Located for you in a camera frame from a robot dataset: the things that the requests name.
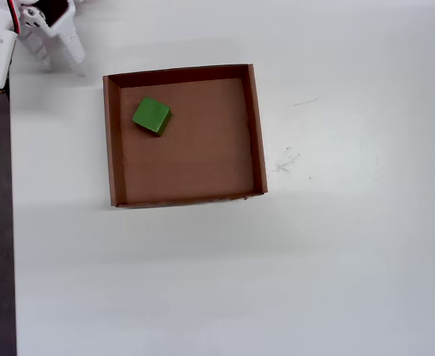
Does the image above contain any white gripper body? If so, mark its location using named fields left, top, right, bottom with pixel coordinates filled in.
left=20, top=0, right=77, bottom=37

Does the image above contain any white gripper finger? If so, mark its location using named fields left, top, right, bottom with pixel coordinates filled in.
left=56, top=19, right=88, bottom=79
left=18, top=5, right=52, bottom=70

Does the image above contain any green cube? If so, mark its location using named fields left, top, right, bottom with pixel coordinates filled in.
left=131, top=96, right=173, bottom=137

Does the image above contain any brown cardboard box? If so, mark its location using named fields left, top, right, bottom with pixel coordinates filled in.
left=102, top=63, right=269, bottom=209

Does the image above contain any red black white servo cable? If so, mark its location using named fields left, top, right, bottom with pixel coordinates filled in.
left=6, top=0, right=23, bottom=33

